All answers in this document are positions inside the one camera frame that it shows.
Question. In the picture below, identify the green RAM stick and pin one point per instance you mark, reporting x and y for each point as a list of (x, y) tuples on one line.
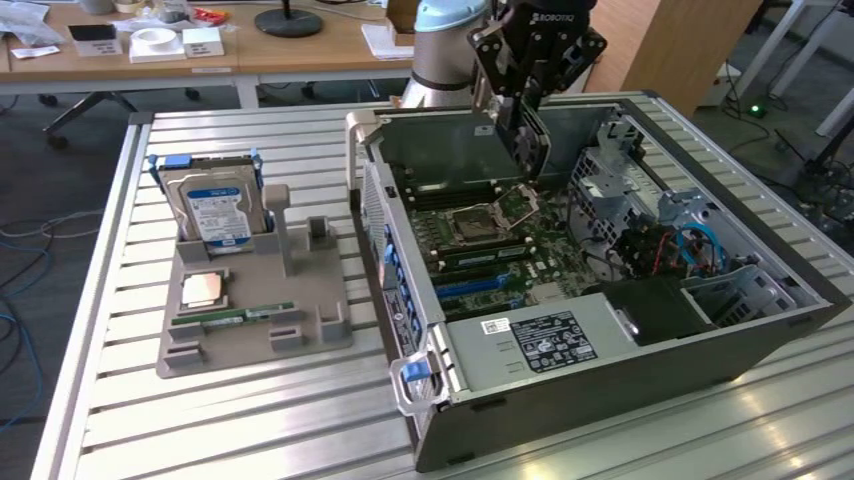
[(227, 316)]

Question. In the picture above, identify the blue case latch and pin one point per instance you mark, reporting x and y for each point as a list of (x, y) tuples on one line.
[(414, 372)]

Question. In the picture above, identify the white paper slip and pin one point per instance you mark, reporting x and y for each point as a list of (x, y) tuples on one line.
[(36, 51)]

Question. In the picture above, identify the white box with black top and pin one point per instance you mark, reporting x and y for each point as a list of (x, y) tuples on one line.
[(96, 45)]

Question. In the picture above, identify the black chair base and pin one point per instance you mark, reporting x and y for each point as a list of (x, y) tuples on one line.
[(87, 107)]

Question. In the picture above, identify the open socket cover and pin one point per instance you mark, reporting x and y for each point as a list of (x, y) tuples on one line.
[(517, 205)]

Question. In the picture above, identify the RAM stick with white label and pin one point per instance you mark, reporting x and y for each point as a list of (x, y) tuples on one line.
[(487, 257)]

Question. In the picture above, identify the blue disk caddy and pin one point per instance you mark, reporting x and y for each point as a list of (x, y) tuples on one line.
[(175, 162)]

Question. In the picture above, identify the brown cardboard box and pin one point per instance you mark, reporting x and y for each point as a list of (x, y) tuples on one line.
[(400, 15)]

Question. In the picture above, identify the grey power supply unit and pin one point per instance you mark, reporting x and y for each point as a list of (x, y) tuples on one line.
[(480, 360)]

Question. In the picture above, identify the hard disk with blue label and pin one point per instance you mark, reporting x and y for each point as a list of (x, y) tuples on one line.
[(214, 210)]

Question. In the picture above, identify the perforated metal drive cage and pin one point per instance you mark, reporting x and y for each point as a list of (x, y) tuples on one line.
[(621, 220)]

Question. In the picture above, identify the green motherboard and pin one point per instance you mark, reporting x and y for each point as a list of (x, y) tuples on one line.
[(554, 250)]

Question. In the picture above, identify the clear plastic bag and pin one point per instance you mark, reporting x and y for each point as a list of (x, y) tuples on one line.
[(27, 20)]

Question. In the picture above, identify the white cube box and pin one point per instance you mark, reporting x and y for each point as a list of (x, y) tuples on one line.
[(202, 42)]

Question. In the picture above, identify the wooden desk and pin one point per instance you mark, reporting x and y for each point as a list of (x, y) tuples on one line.
[(67, 70), (300, 55)]

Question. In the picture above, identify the dark grey pouch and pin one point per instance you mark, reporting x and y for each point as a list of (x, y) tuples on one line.
[(175, 16)]

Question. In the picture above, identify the red packet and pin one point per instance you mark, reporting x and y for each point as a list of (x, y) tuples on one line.
[(210, 17)]

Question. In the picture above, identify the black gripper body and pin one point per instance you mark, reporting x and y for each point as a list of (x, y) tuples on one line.
[(547, 45)]

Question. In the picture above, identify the wooden cabinet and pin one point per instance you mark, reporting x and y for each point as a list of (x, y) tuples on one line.
[(667, 50)]

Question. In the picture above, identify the grey metal disk bay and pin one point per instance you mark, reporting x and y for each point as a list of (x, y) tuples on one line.
[(741, 295)]

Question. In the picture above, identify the silver CPU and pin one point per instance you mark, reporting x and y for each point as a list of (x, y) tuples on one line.
[(202, 289)]

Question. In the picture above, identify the grey cup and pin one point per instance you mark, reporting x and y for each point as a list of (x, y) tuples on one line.
[(96, 6)]

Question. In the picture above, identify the flat white box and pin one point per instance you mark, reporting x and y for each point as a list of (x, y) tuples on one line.
[(156, 55)]

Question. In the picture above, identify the grey plastic parts rack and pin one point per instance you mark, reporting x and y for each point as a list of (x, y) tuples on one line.
[(267, 297)]

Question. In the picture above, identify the white paper stack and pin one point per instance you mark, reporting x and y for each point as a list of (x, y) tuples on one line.
[(387, 47)]

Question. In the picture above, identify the white tape roll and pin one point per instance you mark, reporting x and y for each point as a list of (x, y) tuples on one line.
[(138, 37)]

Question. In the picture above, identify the black round lamp base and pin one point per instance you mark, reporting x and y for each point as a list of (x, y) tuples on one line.
[(287, 25)]

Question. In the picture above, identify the black graphics card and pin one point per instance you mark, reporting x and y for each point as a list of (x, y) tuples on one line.
[(527, 155)]

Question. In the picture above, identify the CPU socket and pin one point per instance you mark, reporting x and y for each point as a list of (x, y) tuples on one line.
[(475, 225)]

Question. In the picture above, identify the white desk frame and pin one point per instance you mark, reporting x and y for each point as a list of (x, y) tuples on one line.
[(805, 50)]

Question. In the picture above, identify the blue expansion slot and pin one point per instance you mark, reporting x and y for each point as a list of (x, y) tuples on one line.
[(467, 289)]

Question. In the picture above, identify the open dark PC case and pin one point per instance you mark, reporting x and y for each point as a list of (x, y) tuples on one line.
[(601, 390)]

